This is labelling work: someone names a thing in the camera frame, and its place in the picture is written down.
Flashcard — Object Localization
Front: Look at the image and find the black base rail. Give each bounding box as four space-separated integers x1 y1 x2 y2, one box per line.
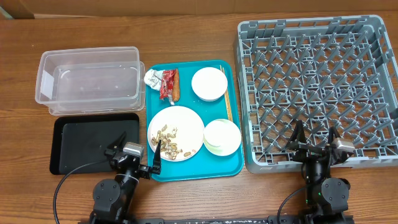
134 215 312 224

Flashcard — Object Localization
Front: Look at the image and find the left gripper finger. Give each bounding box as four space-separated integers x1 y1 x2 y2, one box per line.
151 140 162 175
108 131 127 152

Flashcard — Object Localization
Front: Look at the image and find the orange carrot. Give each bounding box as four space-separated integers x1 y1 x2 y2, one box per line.
172 68 180 102

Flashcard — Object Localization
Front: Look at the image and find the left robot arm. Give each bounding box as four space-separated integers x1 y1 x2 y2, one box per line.
90 132 162 223

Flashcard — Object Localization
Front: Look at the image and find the wooden chopstick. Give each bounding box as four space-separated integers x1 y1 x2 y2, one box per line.
220 65 233 122
221 65 234 123

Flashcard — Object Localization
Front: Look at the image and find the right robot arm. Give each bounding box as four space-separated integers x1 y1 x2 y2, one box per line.
277 120 355 223

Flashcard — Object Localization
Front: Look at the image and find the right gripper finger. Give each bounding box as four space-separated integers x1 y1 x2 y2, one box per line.
292 120 307 144
326 127 341 149

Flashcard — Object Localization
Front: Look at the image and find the white bowl with green rim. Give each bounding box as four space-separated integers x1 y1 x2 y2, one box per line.
204 119 242 157

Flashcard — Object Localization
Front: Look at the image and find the white plate with peanut shells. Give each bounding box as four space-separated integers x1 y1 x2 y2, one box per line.
147 106 205 162

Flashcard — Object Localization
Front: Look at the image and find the grey dishwasher rack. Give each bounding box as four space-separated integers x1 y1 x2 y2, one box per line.
235 15 397 174

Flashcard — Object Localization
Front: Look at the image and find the white cup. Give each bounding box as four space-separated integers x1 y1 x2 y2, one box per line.
192 67 228 101

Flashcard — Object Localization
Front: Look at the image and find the clear plastic storage bin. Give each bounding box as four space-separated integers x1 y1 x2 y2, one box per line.
35 47 146 116

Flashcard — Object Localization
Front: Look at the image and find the red snack wrapper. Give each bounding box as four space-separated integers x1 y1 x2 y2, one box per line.
159 70 176 105

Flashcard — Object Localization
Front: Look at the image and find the black plastic tray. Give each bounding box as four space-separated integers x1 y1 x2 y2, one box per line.
49 113 139 175

